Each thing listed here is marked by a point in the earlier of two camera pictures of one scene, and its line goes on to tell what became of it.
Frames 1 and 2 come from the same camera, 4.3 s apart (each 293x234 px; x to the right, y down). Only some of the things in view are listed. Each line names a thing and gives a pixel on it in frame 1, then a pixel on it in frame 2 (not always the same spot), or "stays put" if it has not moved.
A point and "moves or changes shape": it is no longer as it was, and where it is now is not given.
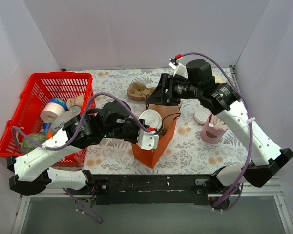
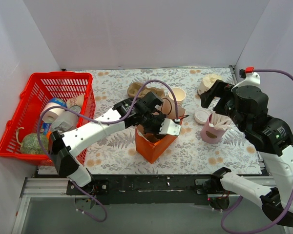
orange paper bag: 169,114 moves or changes shape
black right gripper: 166,88 → 215,88
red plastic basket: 38,89 stays put
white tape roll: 51,111 stays put
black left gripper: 133,129 → 154,125
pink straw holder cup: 210,134 stays put
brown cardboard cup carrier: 138,91 stays put
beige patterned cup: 76,101 stays put
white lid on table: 201,116 stays put
